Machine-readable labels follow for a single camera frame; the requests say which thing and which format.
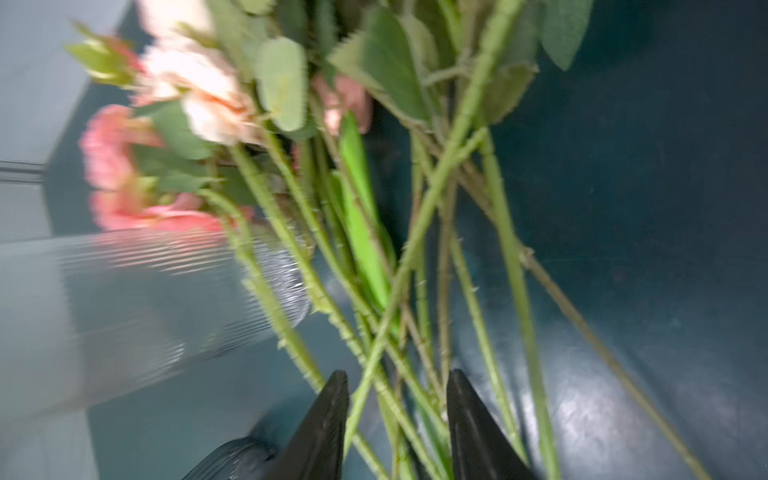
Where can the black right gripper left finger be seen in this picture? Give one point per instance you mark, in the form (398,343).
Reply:
(316,451)

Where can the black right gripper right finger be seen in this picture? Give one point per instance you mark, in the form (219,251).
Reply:
(479,448)

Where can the peach pink peony spray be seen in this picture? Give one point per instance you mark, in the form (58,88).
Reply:
(245,106)

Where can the large pink rose stem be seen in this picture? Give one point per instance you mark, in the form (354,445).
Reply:
(438,180)

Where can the clear ribbed glass vase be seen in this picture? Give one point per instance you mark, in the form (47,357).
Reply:
(88,318)

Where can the small pink rose spray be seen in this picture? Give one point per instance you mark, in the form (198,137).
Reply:
(561,34)

